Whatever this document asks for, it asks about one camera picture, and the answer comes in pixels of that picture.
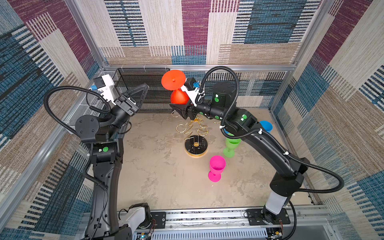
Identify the red wine glass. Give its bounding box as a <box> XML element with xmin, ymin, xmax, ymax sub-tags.
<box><xmin>161</xmin><ymin>70</ymin><xmax>190</xmax><ymax>105</ymax></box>

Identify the black mesh shelf rack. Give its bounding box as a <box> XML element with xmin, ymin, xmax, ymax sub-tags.
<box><xmin>113</xmin><ymin>68</ymin><xmax>172</xmax><ymax>114</ymax></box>

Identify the magenta wine glass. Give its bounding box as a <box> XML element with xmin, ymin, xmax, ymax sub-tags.
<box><xmin>208</xmin><ymin>156</ymin><xmax>226</xmax><ymax>183</ymax></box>

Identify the white wire basket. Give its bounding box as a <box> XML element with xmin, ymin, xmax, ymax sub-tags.
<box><xmin>64</xmin><ymin>74</ymin><xmax>113</xmax><ymax>129</ymax></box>

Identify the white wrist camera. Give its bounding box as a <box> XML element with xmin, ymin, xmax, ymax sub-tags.
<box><xmin>90</xmin><ymin>74</ymin><xmax>118</xmax><ymax>105</ymax></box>
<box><xmin>181</xmin><ymin>78</ymin><xmax>205</xmax><ymax>107</ymax></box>

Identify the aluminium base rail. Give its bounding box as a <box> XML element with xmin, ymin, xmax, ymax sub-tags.
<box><xmin>151</xmin><ymin>205</ymin><xmax>340</xmax><ymax>240</ymax></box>

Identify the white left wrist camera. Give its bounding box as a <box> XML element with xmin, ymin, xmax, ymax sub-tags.
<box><xmin>90</xmin><ymin>74</ymin><xmax>118</xmax><ymax>105</ymax></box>

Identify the black left corrugated cable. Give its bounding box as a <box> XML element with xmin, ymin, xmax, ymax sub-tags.
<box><xmin>43</xmin><ymin>85</ymin><xmax>112</xmax><ymax>191</ymax></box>

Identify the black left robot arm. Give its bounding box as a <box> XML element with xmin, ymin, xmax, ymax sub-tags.
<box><xmin>75</xmin><ymin>84</ymin><xmax>151</xmax><ymax>240</ymax></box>

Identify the gold wine glass rack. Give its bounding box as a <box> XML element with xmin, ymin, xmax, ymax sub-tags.
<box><xmin>175</xmin><ymin>113</ymin><xmax>220</xmax><ymax>159</ymax></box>

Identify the blue wine glass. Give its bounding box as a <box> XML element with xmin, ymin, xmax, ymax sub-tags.
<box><xmin>260</xmin><ymin>121</ymin><xmax>273</xmax><ymax>133</ymax></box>
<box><xmin>224</xmin><ymin>129</ymin><xmax>234</xmax><ymax>136</ymax></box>

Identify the green wine glass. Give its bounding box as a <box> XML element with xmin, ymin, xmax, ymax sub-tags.
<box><xmin>223</xmin><ymin>138</ymin><xmax>242</xmax><ymax>158</ymax></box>

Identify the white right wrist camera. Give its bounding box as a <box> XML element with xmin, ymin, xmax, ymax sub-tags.
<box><xmin>181</xmin><ymin>78</ymin><xmax>205</xmax><ymax>107</ymax></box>

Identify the blue front wine glass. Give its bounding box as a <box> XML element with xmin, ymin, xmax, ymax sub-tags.
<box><xmin>260</xmin><ymin>121</ymin><xmax>273</xmax><ymax>133</ymax></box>

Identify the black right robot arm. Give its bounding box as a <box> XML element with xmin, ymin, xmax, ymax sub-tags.
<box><xmin>164</xmin><ymin>78</ymin><xmax>309</xmax><ymax>216</ymax></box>

